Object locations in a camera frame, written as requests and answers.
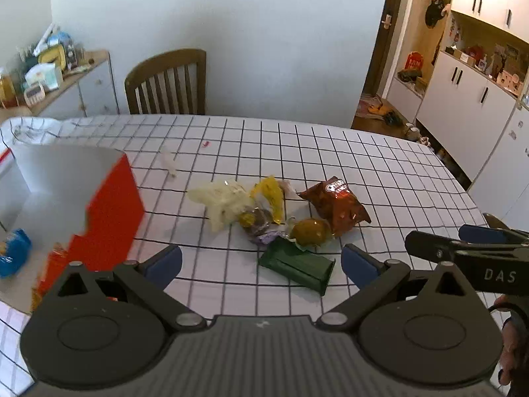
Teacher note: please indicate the round olive snack packet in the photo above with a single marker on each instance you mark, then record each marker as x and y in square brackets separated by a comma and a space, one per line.
[310, 232]

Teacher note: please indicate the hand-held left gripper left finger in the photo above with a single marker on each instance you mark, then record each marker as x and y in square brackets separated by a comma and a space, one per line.
[166, 263]

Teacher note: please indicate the white checked tablecloth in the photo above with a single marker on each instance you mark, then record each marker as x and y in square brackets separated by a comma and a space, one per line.
[256, 144]

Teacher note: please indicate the wooden chair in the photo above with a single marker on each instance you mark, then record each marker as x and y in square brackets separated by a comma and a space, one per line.
[165, 84]

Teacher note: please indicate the person's right hand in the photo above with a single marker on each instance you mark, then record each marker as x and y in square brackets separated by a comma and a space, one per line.
[514, 339]

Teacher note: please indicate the amber bottle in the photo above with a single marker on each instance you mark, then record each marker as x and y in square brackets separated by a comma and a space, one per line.
[7, 89]

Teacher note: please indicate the pale snack packet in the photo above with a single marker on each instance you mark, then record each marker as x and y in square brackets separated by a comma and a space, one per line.
[221, 202]

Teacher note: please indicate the tissue pack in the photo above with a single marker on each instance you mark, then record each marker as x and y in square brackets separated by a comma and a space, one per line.
[43, 76]

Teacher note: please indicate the red decoration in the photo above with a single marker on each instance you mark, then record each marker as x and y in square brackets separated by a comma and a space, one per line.
[415, 61]

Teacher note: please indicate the white shoe bench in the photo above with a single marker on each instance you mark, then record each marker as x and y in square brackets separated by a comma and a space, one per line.
[403, 95]

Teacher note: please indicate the green snack packet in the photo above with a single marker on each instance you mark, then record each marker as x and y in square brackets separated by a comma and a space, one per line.
[295, 262]

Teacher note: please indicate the red and white cardboard box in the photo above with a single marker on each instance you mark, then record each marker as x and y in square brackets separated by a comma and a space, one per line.
[113, 215]

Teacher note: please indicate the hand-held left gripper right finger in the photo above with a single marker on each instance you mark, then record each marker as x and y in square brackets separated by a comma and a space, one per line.
[358, 266]

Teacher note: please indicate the clear sausage stick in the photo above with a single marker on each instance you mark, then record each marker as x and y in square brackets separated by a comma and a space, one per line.
[168, 161]

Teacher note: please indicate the yellow snack packet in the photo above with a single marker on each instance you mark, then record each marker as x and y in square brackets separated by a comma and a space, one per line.
[270, 194]

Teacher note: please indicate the brown door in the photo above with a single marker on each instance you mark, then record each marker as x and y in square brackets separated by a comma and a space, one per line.
[382, 49]

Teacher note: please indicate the yellow container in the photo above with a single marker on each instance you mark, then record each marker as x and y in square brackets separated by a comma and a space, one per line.
[53, 57]

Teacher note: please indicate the wooden top sideboard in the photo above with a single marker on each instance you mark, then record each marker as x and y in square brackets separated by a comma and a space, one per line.
[91, 87]

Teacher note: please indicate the white kitchen timer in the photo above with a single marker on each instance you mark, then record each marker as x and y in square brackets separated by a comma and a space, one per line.
[34, 93]

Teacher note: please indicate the white floor cabinet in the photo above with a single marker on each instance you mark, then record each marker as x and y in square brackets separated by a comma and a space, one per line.
[467, 107]

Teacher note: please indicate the pair of shoes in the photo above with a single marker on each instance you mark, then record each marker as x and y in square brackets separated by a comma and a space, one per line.
[384, 113]

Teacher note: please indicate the black hanging hat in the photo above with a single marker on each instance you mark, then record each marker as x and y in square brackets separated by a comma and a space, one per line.
[434, 10]

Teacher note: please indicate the red-brown snack packet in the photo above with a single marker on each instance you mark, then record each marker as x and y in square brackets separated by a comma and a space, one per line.
[337, 204]

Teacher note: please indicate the purple snack packet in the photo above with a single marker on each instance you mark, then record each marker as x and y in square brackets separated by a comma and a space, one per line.
[268, 238]

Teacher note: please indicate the blue snack packet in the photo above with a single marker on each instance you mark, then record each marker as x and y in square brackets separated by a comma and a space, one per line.
[12, 252]

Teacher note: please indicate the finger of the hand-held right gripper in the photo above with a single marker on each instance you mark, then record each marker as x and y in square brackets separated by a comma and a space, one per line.
[483, 234]
[427, 245]

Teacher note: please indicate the white tall cabinet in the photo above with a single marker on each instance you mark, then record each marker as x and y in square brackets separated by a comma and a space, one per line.
[510, 165]

